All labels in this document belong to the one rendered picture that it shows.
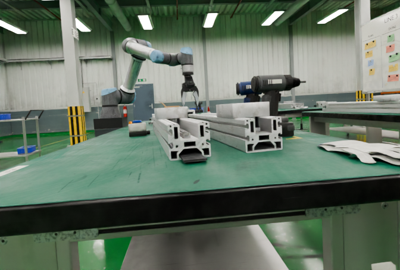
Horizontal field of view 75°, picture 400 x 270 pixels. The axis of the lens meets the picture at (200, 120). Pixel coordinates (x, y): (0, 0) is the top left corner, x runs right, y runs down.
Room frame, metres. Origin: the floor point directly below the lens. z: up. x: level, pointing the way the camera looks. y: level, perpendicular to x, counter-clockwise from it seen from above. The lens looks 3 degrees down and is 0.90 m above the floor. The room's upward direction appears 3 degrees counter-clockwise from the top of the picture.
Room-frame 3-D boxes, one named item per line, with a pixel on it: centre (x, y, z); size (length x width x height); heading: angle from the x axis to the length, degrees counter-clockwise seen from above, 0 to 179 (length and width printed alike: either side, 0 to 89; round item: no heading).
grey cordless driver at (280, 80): (0.94, -0.29, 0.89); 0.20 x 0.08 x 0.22; 98
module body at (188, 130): (1.00, 0.11, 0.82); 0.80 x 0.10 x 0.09; 12
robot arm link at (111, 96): (2.02, 0.68, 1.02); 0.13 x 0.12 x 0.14; 138
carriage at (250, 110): (0.80, -0.13, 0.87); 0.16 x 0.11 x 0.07; 12
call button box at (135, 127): (1.25, 0.29, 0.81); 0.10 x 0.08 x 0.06; 102
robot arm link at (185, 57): (1.65, 0.06, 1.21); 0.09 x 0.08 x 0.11; 48
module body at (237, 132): (1.05, -0.07, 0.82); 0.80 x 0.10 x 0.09; 12
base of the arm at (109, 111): (2.01, 0.68, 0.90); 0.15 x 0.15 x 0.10
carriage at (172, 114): (1.00, 0.11, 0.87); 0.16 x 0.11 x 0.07; 12
